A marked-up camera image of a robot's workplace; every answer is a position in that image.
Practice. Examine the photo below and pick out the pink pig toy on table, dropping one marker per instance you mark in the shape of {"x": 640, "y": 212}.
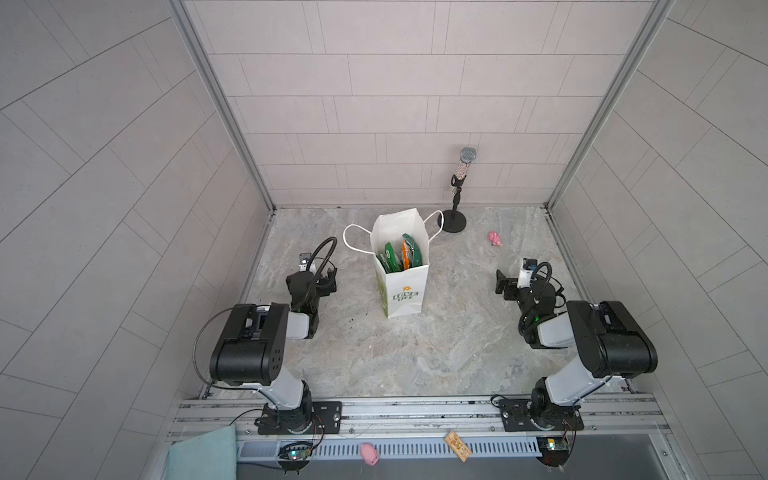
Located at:
{"x": 495, "y": 238}

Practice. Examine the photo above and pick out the green Fox's spring tea bag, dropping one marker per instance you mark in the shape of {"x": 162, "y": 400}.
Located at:
{"x": 393, "y": 259}

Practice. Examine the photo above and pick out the aluminium front rail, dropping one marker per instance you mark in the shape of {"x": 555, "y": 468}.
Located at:
{"x": 475, "y": 416}

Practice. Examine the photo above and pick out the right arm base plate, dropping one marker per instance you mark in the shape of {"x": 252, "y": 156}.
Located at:
{"x": 527, "y": 415}

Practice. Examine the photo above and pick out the pink pig toy on rail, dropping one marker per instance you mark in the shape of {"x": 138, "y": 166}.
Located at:
{"x": 369, "y": 454}

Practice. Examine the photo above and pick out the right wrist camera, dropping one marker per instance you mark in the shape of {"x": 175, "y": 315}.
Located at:
{"x": 527, "y": 268}

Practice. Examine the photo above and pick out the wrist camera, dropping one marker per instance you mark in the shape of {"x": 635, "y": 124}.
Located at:
{"x": 527, "y": 268}
{"x": 306, "y": 262}

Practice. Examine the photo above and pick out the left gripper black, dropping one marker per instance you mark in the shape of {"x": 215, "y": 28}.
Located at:
{"x": 324, "y": 283}

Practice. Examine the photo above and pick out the black microphone stand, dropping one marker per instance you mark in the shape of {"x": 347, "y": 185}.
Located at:
{"x": 453, "y": 221}

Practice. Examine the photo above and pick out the right circuit board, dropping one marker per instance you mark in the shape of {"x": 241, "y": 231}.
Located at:
{"x": 555, "y": 451}

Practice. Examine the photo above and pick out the left circuit board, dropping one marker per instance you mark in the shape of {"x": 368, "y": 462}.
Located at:
{"x": 295, "y": 456}

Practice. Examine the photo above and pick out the small wooden tag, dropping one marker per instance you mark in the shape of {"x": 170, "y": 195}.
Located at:
{"x": 458, "y": 446}

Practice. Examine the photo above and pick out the teal cloth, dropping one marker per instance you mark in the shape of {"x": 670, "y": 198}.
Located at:
{"x": 206, "y": 457}

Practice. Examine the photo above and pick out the orange Fox's fruits bag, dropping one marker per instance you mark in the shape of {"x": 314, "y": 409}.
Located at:
{"x": 406, "y": 254}

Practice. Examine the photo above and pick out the circuit board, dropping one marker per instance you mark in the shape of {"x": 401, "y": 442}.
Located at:
{"x": 295, "y": 456}
{"x": 555, "y": 451}

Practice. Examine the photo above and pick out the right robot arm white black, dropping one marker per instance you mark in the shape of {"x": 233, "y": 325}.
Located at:
{"x": 608, "y": 340}

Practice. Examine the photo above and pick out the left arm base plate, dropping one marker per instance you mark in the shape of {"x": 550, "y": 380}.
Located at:
{"x": 320, "y": 417}

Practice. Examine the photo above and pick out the white paper bag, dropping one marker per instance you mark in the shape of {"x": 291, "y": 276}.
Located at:
{"x": 400, "y": 248}

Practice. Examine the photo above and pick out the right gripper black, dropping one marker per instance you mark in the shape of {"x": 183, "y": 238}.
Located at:
{"x": 507, "y": 286}

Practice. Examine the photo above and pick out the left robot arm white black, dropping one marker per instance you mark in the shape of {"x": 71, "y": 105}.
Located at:
{"x": 251, "y": 349}

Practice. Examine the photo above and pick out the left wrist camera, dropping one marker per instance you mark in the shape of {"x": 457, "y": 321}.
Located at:
{"x": 306, "y": 262}

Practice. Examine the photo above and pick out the sparkly silver microphone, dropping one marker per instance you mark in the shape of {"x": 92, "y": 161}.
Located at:
{"x": 467, "y": 157}

